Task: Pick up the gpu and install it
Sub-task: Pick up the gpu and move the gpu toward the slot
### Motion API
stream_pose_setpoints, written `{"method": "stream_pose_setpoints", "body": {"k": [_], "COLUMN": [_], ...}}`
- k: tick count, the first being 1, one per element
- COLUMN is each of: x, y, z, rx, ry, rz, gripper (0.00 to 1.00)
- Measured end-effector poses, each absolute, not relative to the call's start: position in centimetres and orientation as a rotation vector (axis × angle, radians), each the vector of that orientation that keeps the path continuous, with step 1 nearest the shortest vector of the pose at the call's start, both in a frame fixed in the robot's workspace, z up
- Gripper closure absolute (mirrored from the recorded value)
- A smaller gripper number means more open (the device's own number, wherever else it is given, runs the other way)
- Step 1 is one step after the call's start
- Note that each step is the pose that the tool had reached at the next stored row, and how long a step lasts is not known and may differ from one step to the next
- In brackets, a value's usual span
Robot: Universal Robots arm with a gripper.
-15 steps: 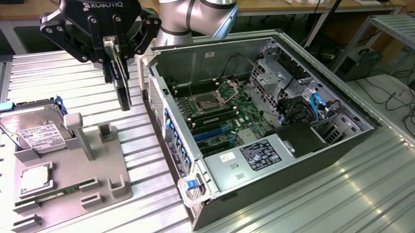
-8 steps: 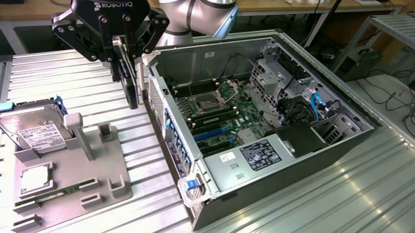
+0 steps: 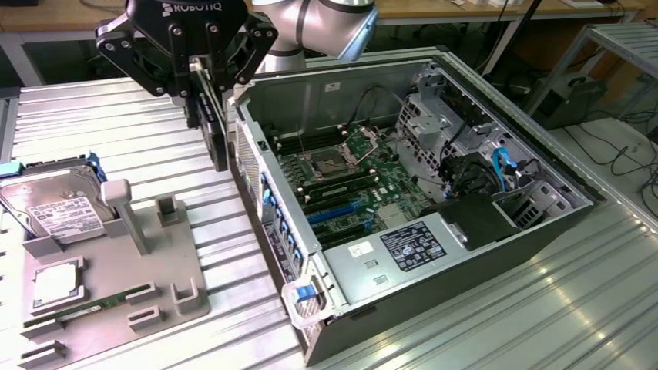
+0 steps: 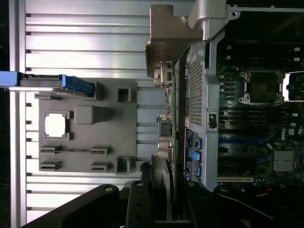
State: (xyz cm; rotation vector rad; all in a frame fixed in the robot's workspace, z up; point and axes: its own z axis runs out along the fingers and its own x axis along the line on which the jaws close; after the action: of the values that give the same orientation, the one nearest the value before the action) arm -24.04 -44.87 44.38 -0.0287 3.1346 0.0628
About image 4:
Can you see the CPU socket with metal frame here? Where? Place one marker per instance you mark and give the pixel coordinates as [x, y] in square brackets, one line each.
[263, 88]

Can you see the silver socket cover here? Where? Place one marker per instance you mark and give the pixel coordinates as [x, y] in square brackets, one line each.
[293, 86]

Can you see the grey printed parts rack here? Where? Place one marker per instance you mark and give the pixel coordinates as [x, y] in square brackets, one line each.
[95, 137]

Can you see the silver chipset heatsink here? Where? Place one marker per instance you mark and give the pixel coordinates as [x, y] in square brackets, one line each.
[283, 161]

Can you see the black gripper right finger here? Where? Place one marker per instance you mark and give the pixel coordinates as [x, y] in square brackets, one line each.
[197, 204]

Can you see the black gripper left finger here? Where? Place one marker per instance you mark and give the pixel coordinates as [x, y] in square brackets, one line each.
[99, 204]

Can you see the grey GPU stand block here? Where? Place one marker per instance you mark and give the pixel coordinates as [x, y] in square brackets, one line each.
[166, 31]

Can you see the silver open PC case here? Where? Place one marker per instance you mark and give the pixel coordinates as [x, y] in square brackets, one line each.
[209, 95]

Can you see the thin RAM stick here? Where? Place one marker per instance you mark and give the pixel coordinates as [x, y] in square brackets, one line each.
[76, 150]

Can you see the beige expansion slot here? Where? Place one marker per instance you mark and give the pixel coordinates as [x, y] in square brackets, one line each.
[235, 179]

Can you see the blue expansion slot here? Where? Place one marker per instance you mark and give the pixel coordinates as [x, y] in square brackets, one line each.
[244, 140]

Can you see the blue card retention clip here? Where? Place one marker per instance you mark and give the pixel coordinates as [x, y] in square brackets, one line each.
[198, 144]
[196, 156]
[199, 171]

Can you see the silver CPU chip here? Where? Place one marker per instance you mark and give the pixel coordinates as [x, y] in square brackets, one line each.
[55, 125]

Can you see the disk drive with blue carrier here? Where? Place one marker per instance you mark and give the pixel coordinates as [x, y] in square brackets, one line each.
[42, 79]

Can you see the black case intrusion switch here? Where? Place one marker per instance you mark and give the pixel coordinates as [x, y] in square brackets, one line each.
[213, 121]

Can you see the dark green motherboard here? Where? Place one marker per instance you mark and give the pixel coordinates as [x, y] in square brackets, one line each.
[261, 133]

